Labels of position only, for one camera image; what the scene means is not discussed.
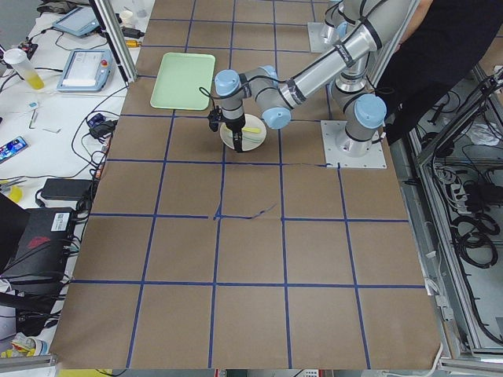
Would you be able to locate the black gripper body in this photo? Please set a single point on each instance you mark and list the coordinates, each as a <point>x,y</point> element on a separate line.
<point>235,126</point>

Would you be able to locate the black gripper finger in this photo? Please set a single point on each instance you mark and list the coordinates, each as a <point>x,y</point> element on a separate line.
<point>238,142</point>

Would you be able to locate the yellow plastic fork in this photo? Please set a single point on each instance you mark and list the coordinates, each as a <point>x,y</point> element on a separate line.
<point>252,130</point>

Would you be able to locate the round white plate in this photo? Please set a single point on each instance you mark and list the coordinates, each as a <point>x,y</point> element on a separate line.
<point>250,141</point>

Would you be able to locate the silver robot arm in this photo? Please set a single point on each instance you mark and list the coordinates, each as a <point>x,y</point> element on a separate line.
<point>352,31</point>
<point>335,25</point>

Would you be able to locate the light green tray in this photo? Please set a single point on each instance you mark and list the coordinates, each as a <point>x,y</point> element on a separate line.
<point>178,81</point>

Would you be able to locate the blue teach pendant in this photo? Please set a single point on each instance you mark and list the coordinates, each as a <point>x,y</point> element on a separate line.
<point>86,70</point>
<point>79,22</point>

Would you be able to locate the black power adapter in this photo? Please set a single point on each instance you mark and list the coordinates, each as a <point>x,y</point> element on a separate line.
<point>65,189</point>

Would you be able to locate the smartphone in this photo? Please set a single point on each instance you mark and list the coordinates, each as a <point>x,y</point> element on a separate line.
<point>12,148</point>

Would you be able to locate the person in black clothes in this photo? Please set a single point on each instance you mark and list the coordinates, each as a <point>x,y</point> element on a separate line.
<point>442,43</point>

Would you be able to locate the bottle of yellow liquid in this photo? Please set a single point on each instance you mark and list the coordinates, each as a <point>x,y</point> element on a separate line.
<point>19,61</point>

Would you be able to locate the black computer box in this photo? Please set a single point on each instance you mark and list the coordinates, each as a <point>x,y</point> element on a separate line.
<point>34,253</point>

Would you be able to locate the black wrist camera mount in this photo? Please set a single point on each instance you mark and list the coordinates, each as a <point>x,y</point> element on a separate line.
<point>214,118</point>

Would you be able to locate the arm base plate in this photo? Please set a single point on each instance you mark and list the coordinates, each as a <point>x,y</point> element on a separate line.
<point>343,152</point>
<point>320,36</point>

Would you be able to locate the aluminium frame post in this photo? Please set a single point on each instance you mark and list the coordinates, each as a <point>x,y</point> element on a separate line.
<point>109,24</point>

